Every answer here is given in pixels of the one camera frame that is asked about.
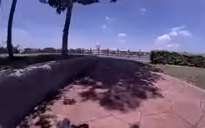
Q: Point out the distant railing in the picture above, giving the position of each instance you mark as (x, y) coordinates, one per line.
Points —
(106, 51)

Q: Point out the thin dark tree trunk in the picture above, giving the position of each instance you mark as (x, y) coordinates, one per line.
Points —
(10, 30)

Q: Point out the low grey concrete wall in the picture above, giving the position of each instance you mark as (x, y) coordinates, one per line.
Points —
(20, 90)

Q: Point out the dark raised ground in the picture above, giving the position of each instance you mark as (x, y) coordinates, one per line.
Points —
(20, 61)

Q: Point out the green hedge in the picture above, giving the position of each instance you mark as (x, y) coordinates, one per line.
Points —
(180, 59)

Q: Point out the grass strip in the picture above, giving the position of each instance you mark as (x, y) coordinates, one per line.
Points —
(193, 75)

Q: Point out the tall tree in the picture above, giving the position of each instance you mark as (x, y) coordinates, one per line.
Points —
(66, 33)

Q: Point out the red paved path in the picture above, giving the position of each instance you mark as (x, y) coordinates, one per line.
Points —
(130, 113)

